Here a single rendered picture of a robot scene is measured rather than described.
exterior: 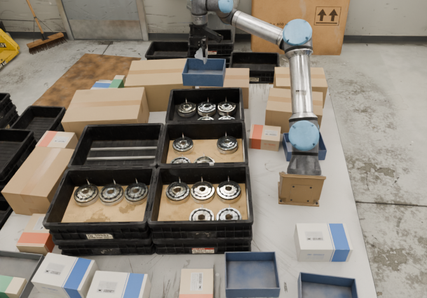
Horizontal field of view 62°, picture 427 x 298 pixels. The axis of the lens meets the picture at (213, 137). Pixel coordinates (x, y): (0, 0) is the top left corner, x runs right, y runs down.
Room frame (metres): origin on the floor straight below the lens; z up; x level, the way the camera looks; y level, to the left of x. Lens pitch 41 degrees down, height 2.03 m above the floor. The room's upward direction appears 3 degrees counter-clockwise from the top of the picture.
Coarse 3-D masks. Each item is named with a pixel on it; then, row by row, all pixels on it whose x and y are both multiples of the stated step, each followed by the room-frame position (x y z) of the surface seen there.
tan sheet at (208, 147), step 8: (200, 144) 1.31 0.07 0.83; (208, 144) 1.31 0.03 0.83; (216, 144) 1.31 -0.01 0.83; (240, 144) 1.30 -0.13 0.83; (168, 152) 1.26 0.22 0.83; (192, 152) 1.26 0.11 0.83; (200, 152) 1.25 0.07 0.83; (208, 152) 1.25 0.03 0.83; (216, 152) 1.25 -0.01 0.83; (240, 152) 1.24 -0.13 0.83; (168, 160) 1.21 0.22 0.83; (192, 160) 1.20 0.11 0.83; (216, 160) 1.19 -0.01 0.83; (224, 160) 1.19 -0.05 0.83; (232, 160) 1.19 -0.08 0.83; (240, 160) 1.18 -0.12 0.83
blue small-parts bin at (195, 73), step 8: (192, 64) 1.63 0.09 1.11; (200, 64) 1.62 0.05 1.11; (208, 64) 1.61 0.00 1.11; (216, 64) 1.61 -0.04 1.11; (224, 64) 1.55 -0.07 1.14; (184, 72) 1.53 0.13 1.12; (192, 72) 1.60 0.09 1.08; (200, 72) 1.59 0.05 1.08; (208, 72) 1.59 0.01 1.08; (216, 72) 1.58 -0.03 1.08; (224, 72) 1.54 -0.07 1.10; (184, 80) 1.48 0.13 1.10; (192, 80) 1.48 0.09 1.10; (200, 80) 1.47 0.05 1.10; (208, 80) 1.47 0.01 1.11; (216, 80) 1.46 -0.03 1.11
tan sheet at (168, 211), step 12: (216, 192) 1.00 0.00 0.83; (168, 204) 0.95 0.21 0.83; (180, 204) 0.94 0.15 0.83; (192, 204) 0.94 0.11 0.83; (204, 204) 0.94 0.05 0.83; (216, 204) 0.93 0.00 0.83; (228, 204) 0.93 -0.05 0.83; (240, 204) 0.93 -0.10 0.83; (168, 216) 0.88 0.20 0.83; (180, 216) 0.88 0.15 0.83
